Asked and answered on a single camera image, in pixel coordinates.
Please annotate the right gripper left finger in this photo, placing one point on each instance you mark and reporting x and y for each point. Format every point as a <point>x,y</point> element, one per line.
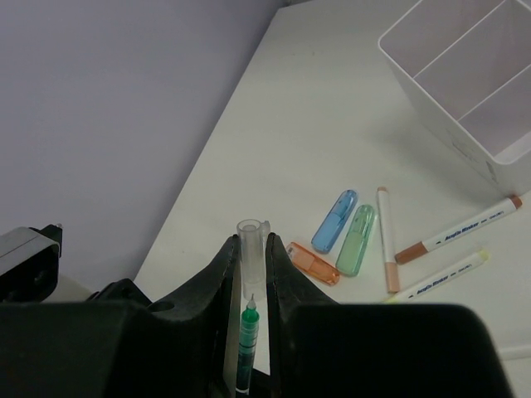
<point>173,347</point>

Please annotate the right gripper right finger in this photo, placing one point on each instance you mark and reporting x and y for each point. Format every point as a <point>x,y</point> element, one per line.
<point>321,348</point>

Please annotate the green fineliner pen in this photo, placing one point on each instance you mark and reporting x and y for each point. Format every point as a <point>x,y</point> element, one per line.
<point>249,328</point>

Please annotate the clear pen cap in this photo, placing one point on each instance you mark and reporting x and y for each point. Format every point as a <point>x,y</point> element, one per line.
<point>253,235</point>

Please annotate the orange capsule eraser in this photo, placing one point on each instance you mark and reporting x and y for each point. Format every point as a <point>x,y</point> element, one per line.
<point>312,265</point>

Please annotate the green capsule eraser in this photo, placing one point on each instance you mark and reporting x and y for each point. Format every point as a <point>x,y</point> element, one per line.
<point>355,242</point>

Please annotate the peach tipped white marker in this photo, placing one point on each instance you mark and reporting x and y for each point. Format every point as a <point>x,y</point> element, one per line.
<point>387,239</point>

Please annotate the pale yellow white marker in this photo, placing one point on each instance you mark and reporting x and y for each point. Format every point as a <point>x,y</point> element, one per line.
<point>443,276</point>

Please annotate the blue capsule eraser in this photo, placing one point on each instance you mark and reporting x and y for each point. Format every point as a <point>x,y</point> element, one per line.
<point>332,225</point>

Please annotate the brown tipped white marker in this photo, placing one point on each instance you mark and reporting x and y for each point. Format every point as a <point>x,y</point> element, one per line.
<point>508,206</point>

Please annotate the white three-compartment organizer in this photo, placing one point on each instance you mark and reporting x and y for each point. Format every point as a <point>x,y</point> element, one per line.
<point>465,68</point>

